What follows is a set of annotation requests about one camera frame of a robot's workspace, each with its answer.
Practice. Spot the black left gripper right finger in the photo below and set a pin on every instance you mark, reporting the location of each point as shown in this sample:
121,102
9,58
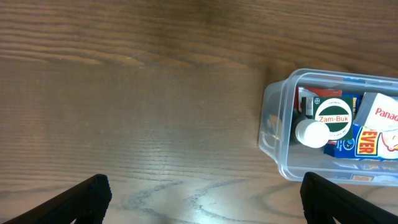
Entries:
325,202

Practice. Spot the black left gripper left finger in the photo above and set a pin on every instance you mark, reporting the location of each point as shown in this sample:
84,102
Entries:
86,202

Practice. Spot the dark Woods syrup bottle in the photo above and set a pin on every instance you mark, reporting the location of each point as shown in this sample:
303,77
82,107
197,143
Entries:
309,132

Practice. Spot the blue Kool Fever box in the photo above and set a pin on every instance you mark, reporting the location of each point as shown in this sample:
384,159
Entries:
365,144

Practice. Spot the green Zam-Buk box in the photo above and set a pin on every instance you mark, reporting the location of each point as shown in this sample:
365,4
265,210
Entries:
337,112

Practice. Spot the white Panadol box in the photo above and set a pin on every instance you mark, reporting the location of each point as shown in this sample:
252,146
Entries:
377,111

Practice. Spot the red Panadol ActiFast box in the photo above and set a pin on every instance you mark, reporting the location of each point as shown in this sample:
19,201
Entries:
307,91

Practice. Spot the clear plastic container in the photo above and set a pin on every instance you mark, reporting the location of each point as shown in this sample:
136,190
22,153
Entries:
295,160

